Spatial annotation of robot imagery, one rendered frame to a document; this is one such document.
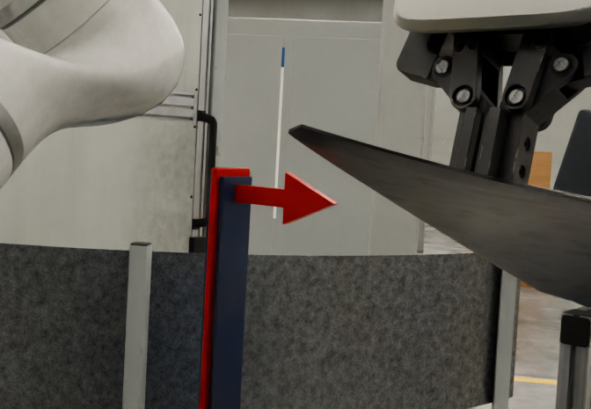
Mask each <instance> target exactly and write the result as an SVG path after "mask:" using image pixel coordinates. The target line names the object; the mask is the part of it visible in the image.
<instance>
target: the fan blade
mask: <svg viewBox="0 0 591 409"><path fill-rule="evenodd" d="M288 131H289V132H288V133H289V134H290V135H291V136H293V137H294V138H295V139H296V140H297V141H298V142H300V143H302V144H303V145H305V146H306V147H308V148H309V149H311V150H313V151H314V152H315V153H317V154H318V155H319V156H321V157H323V158H324V159H326V160H327V161H329V162H330V163H332V164H334V165H335V166H337V167H338V168H340V169H341V170H342V171H344V172H346V173H347V174H349V175H351V176H352V177H354V178H355V179H357V180H359V181H360V182H361V183H363V184H364V185H366V186H368V187H370V188H371V189H373V190H374V191H376V192H377V193H379V194H380V195H382V196H383V197H385V198H386V199H388V200H390V201H392V202H393V203H395V204H397V205H398V206H399V207H401V208H403V209H404V210H406V211H407V212H409V213H411V214H412V215H414V216H416V217H418V218H419V219H420V220H421V221H423V222H425V223H427V224H428V225H430V226H432V227H433V228H435V229H437V230H438V231H439V232H441V233H443V234H444V235H446V236H448V237H450V238H451V239H453V240H455V241H456V242H457V243H459V244H460V245H463V246H464V247H466V248H467V249H469V250H471V251H472V252H475V253H476V254H477V255H479V256H480V257H482V258H484V259H486V260H488V261H489V262H491V263H493V264H494V265H495V266H496V267H499V268H500V269H502V270H504V271H506V272H507V273H509V274H511V275H513V276H514V277H515V278H517V279H519V280H520V281H523V282H524V283H526V284H528V285H529V286H530V287H532V288H535V289H536V290H538V291H540V292H543V293H545V294H548V295H552V296H556V297H559V298H563V299H566V300H568V301H570V300H574V299H578V298H582V297H587V296H591V197H589V196H585V195H579V194H571V193H567V192H562V191H558V190H552V189H548V188H543V187H539V186H531V185H527V184H523V183H518V182H513V181H509V180H505V179H499V178H495V177H491V176H487V175H484V174H480V173H476V172H470V171H466V170H463V169H459V168H455V167H452V166H449V165H445V164H439V163H436V162H432V161H429V160H426V159H422V158H418V157H413V156H409V155H406V154H403V153H399V152H396V151H393V150H387V149H384V148H380V147H377V146H374V145H371V144H367V143H364V142H359V141H355V140H353V139H349V138H346V137H344V136H340V135H335V134H332V133H329V132H326V131H323V130H320V129H317V128H312V127H309V126H306V125H303V124H300V125H298V126H296V127H294V128H291V129H289V130H288Z"/></svg>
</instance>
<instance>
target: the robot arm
mask: <svg viewBox="0 0 591 409"><path fill-rule="evenodd" d="M393 18H394V21H395V23H396V24H397V25H398V26H399V27H401V28H402V29H404V30H406V31H408V32H410V33H409V35H408V37H407V40H406V42H405V44H404V46H403V49H402V51H401V53H400V55H399V58H398V60H397V68H398V70H399V71H400V72H401V73H402V74H404V75H405V76H406V77H408V78H409V79H410V80H411V81H413V82H417V83H420V84H425V85H429V86H433V87H435V88H442V89H443V90H444V92H445V93H446V94H447V96H448V97H449V99H450V102H451V105H452V106H453V107H454V108H455V109H457V110H458V111H459V113H460V114H459V119H458V122H457V127H456V135H455V140H454V144H453V149H452V153H451V158H450V161H449V166H452V167H455V168H459V169H463V170H466V171H470V172H476V173H480V174H484V175H487V176H491V177H495V178H499V179H505V180H509V181H513V182H518V183H523V184H528V183H529V175H530V170H531V165H532V160H533V156H534V150H535V146H536V137H537V132H540V131H543V130H545V129H547V127H549V126H550V124H551V122H552V119H553V116H554V113H556V112H557V111H558V110H560V109H561V108H562V107H563V106H565V105H566V104H567V103H568V102H570V101H571V100H572V99H574V98H575V97H576V96H577V95H579V94H580V93H581V92H582V91H584V90H585V89H586V88H588V87H591V0H395V4H394V11H393ZM0 29H1V30H2V31H3V32H4V33H5V34H6V35H7V36H8V37H9V38H10V39H11V40H12V41H13V43H12V42H9V41H7V40H4V39H2V38H0V189H1V188H2V187H3V186H4V184H5V183H6V182H7V180H8V179H9V178H10V177H11V175H12V174H13V173H14V172H15V171H16V170H17V169H18V167H19V166H20V165H21V163H22V162H23V161H24V160H25V159H26V157H27V156H28V155H29V154H30V153H31V152H32V150H33V149H34V148H35V147H36V146H37V145H38V144H39V143H40V142H41V141H42V140H43V139H45V138H46V137H48V136H49V135H51V134H53V133H54V132H56V131H59V130H61V129H65V128H84V127H96V126H104V125H109V124H114V123H118V122H121V121H126V120H129V119H132V118H134V117H136V116H138V115H139V116H141V115H143V114H145V113H146V112H148V111H149V110H151V109H152V108H154V107H156V106H158V105H161V104H162V103H163V102H165V99H166V98H167V97H168V96H169V95H170V94H171V92H172V91H173V90H174V88H175V87H176V86H177V85H178V83H179V78H180V76H181V73H182V70H183V66H184V59H185V48H184V43H183V40H182V37H181V35H180V32H179V29H178V28H177V26H176V24H175V22H174V21H173V19H172V17H171V15H170V14H169V13H168V11H167V10H166V9H165V8H164V6H163V5H162V4H161V3H160V1H159V0H0ZM509 66H512V69H511V70H510V73H509V76H508V79H507V83H506V86H505V89H504V91H503V93H502V83H503V67H509Z"/></svg>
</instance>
